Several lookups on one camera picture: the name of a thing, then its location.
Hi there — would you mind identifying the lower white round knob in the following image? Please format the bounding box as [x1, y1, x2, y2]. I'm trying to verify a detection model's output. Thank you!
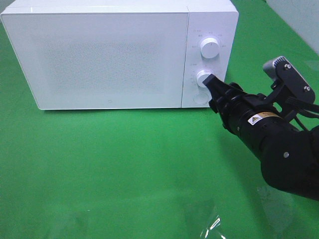
[196, 70, 213, 89]

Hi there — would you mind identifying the white round knob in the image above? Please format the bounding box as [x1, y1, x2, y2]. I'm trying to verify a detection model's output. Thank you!
[196, 70, 213, 89]
[200, 37, 220, 59]

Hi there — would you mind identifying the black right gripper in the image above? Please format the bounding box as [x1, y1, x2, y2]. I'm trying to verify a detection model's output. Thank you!
[203, 74, 281, 139]

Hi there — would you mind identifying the clear plastic wrap piece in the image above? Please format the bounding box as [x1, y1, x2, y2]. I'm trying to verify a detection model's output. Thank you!
[181, 199, 226, 239]

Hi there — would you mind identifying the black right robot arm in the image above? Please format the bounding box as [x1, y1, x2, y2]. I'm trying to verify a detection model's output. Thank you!
[203, 75, 319, 200]

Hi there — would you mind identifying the white microwave door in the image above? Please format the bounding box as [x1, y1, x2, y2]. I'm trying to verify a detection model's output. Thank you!
[1, 13, 188, 110]

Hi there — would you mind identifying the white microwave oven body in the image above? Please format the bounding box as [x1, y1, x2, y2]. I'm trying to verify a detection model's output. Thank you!
[0, 0, 239, 108]

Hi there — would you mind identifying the round white door button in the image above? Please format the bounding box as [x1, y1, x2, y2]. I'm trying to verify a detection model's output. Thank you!
[193, 93, 209, 105]

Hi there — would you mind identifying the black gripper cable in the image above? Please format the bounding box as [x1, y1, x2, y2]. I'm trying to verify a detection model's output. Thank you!
[284, 97, 319, 131]

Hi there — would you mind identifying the upper white round knob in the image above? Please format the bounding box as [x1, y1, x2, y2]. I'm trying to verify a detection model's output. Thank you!
[200, 37, 220, 59]

